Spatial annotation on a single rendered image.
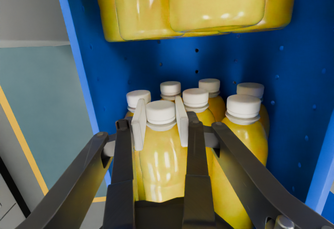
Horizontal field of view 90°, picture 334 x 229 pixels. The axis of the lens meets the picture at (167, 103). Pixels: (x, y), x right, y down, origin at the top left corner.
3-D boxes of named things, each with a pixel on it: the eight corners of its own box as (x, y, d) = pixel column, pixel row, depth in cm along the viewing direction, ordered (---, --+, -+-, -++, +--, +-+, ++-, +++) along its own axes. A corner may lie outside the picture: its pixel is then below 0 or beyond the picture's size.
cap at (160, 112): (154, 129, 19) (152, 114, 19) (141, 117, 23) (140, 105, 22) (182, 120, 21) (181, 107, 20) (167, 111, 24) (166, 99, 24)
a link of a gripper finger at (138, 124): (142, 150, 16) (134, 151, 16) (146, 118, 22) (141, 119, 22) (138, 122, 15) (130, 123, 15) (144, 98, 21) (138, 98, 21)
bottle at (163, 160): (160, 250, 24) (146, 138, 17) (142, 210, 30) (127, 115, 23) (200, 224, 27) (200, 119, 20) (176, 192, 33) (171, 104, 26)
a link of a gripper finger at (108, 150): (131, 156, 14) (95, 160, 14) (138, 127, 19) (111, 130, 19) (129, 141, 13) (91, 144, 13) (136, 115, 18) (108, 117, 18)
